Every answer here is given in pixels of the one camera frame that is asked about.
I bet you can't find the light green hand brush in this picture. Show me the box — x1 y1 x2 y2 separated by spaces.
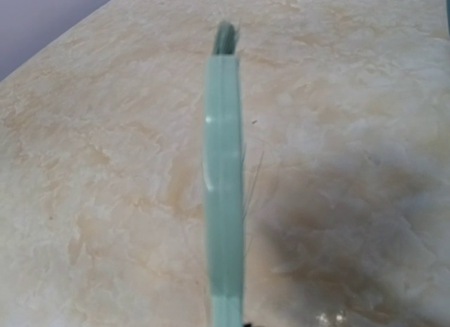
202 21 245 326

